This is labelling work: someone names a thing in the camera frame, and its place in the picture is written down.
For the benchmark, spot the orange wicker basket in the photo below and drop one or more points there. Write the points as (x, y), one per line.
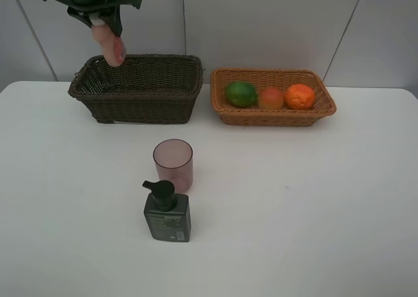
(324, 105)

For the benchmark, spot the wrinkled orange tangerine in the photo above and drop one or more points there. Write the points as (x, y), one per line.
(299, 97)

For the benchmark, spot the green round fruit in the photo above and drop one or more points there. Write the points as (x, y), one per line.
(241, 94)

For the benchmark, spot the red-yellow mango fruit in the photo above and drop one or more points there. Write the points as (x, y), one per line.
(270, 98)

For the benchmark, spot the translucent pink plastic cup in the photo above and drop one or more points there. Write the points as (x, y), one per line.
(173, 160)

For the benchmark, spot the dark green pump bottle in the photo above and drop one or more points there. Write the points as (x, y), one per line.
(167, 213)

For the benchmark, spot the dark brown wicker basket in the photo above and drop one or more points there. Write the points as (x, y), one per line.
(147, 88)

